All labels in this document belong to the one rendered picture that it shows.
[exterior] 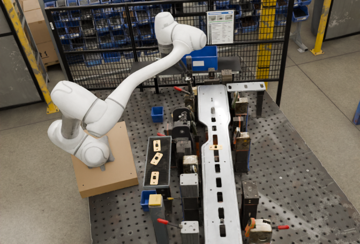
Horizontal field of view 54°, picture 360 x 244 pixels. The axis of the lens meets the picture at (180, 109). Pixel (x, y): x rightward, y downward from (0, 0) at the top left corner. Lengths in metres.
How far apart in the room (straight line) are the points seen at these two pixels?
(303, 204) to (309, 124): 1.69
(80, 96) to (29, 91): 2.76
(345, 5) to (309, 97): 1.34
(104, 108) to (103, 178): 0.90
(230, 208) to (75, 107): 0.97
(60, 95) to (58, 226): 1.87
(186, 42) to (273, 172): 1.22
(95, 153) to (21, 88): 2.35
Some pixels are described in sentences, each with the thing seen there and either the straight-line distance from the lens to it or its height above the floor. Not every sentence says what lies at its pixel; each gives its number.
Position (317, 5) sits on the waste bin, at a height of 0.45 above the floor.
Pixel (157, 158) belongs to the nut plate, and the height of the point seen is 1.17.
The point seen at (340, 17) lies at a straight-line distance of 5.12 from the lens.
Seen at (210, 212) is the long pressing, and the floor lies 1.00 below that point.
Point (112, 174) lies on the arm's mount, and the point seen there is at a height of 0.82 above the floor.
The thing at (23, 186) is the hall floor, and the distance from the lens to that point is 3.81.
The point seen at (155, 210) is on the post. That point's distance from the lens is 1.88.
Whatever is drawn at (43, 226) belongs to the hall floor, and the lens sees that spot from 3.44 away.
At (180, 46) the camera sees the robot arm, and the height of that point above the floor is 1.78.
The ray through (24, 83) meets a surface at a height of 0.43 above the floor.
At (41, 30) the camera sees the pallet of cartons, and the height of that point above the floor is 0.61.
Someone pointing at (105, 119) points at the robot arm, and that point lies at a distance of 1.66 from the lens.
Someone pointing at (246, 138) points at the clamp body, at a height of 1.04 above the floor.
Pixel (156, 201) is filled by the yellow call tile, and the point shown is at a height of 1.16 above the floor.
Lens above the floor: 2.67
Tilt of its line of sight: 40 degrees down
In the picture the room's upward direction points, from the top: 6 degrees counter-clockwise
